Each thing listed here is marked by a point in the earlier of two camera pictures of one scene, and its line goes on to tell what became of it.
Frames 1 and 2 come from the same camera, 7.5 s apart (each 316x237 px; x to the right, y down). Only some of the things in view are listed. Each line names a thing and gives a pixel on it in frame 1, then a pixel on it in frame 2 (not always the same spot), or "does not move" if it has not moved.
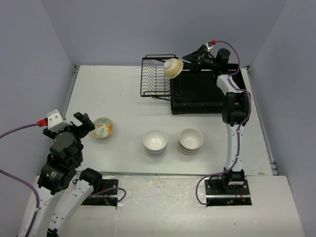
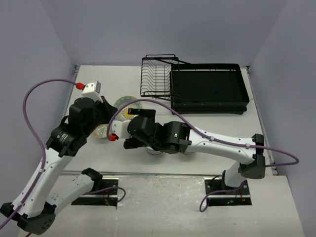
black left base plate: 107,198 does not move
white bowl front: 156,155 → 152,151
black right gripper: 196,63 → 150,113
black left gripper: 87,126 → 109,110
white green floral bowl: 103,127 does not move
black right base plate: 217,194 does not move
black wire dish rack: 154,81 does not move
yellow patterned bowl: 172,67 → 123,114
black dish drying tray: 197,93 does not move
